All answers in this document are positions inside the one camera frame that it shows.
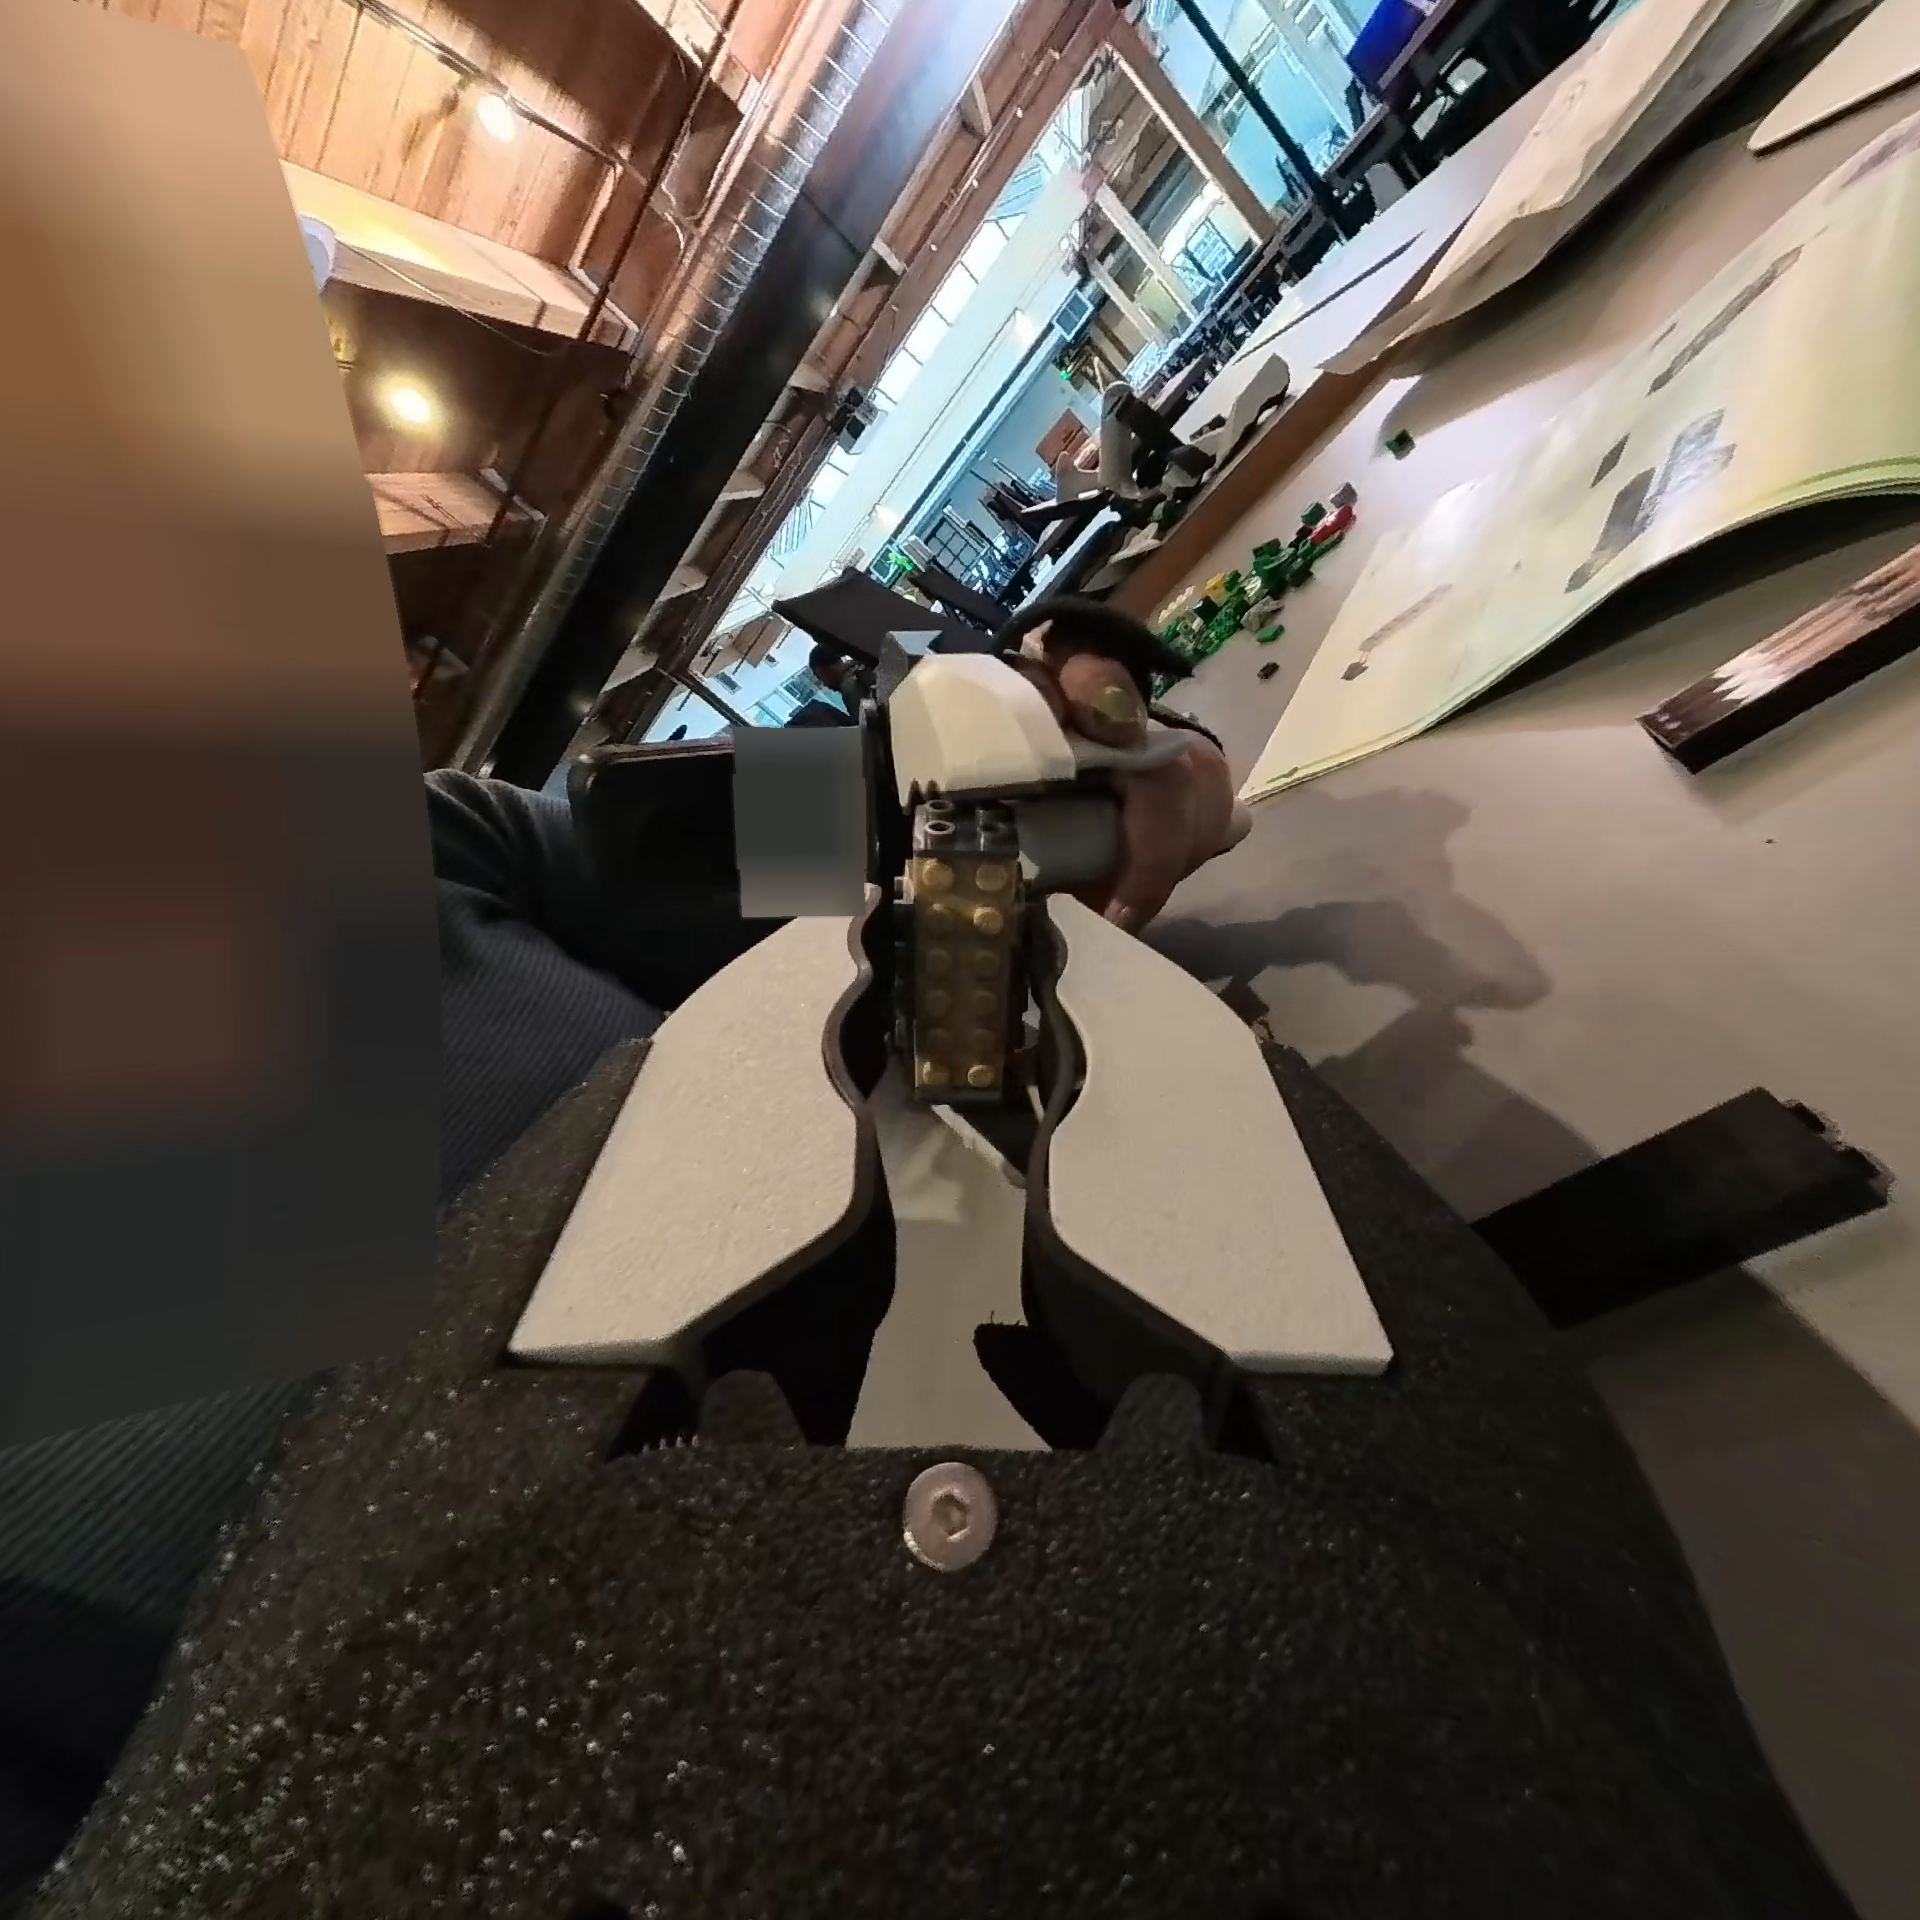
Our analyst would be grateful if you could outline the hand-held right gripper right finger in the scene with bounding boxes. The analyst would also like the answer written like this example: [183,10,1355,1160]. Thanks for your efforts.
[1016,896,1391,1378]

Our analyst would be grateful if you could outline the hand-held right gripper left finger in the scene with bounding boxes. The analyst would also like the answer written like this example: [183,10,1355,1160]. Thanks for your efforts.
[507,882,904,1389]

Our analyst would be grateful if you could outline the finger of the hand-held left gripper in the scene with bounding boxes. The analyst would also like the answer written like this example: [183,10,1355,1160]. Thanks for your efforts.
[881,654,1085,800]
[1015,790,1127,888]

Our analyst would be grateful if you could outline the grey and tan brick assembly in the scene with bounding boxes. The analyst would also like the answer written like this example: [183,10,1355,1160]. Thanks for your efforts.
[892,800,1056,1116]

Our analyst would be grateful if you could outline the person's left forearm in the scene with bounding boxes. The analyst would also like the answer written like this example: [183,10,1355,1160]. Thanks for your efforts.
[423,768,748,1201]

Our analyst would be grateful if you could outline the grey desk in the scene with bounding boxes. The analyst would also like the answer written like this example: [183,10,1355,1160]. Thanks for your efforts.
[1035,0,1920,1920]

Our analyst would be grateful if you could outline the person's left hand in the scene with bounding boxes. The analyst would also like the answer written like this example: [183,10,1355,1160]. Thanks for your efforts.
[1047,623,1253,935]

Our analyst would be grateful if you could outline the pile of green toy bricks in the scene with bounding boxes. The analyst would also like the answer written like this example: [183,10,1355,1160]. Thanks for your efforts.
[1152,480,1364,677]

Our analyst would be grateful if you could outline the white office chair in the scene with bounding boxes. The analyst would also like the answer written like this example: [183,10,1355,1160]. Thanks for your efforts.
[1101,357,1292,505]

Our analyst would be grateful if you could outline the black flat plate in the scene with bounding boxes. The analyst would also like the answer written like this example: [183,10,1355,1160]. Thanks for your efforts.
[1477,1088,1881,1327]

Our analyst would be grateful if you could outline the open instruction booklet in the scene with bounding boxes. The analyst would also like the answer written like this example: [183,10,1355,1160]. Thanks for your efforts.
[1236,105,1920,804]

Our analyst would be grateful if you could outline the dark brown flat plate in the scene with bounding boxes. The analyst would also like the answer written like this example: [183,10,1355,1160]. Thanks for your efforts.
[1639,543,1920,777]

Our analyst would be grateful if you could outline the person's torso in dark sweater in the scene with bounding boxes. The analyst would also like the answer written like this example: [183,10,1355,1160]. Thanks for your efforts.
[0,1380,317,1920]

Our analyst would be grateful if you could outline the pale flat board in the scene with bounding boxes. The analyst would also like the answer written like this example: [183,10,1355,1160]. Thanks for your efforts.
[1745,37,1920,156]

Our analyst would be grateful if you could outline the silver ventilation duct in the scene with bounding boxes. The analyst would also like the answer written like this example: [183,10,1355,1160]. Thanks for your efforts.
[440,0,887,775]

